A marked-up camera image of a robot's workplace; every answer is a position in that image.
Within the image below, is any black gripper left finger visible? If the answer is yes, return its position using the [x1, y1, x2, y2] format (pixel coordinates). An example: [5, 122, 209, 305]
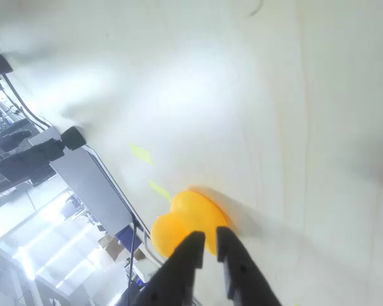
[137, 231, 207, 306]

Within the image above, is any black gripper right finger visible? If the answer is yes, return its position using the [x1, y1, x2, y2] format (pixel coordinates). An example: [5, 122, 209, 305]
[215, 226, 282, 306]

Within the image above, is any small orange object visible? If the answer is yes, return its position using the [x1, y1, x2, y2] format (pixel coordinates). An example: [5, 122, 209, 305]
[150, 189, 236, 258]

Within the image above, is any brown cardboard box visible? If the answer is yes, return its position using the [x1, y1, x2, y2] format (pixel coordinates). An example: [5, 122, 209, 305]
[97, 234, 128, 264]

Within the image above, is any grey metal panel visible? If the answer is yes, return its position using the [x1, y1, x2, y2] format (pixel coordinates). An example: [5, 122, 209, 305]
[28, 126, 133, 237]

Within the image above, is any black hanging cable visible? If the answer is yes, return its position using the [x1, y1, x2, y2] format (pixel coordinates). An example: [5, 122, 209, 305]
[124, 213, 141, 306]

